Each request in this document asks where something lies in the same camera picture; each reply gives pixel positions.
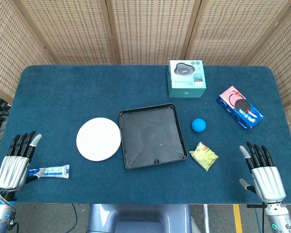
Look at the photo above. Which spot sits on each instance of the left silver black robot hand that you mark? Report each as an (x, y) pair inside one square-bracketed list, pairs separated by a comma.
[(12, 172)]

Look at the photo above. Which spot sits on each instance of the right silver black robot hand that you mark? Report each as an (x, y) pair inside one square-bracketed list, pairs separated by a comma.
[(268, 180)]

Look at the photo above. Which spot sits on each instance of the white round plate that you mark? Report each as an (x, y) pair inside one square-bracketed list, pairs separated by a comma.
[(98, 139)]

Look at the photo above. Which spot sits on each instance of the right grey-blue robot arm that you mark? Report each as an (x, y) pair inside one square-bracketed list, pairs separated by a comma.
[(279, 218)]

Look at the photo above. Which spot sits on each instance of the black square tray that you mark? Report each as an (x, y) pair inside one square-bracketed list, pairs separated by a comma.
[(151, 136)]

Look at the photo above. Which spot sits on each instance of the white blue toothpaste tube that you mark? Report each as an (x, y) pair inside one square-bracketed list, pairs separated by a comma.
[(54, 171)]

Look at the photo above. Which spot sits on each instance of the yellow-green snack packet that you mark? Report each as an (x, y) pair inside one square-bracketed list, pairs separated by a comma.
[(205, 156)]

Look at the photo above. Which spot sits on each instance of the white table leg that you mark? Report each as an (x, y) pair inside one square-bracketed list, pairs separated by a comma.
[(206, 218)]

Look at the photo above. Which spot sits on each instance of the blue pink cookie box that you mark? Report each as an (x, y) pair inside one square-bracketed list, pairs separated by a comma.
[(242, 110)]

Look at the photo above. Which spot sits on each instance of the blue ball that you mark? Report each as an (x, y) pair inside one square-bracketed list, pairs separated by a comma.
[(198, 125)]

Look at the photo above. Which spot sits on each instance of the dark blue table cloth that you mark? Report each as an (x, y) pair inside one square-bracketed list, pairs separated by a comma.
[(87, 92)]

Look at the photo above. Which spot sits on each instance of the teal speaker box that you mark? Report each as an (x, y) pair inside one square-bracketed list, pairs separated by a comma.
[(186, 80)]

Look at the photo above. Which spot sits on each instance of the grey-blue robot torso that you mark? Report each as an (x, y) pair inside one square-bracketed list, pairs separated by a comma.
[(140, 218)]

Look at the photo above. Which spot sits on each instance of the woven wooden folding screen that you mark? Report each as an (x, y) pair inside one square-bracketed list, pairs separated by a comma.
[(148, 29)]

